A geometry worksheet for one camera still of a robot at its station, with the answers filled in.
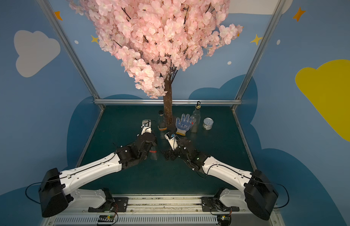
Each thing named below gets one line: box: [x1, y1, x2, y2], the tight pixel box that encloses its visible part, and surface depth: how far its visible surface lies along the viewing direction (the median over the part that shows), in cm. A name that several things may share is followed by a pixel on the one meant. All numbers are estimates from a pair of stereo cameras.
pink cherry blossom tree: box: [68, 0, 244, 126], surface depth 50 cm
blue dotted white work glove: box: [175, 113, 197, 137], surface depth 113 cm
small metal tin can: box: [202, 117, 215, 131], surface depth 107 cm
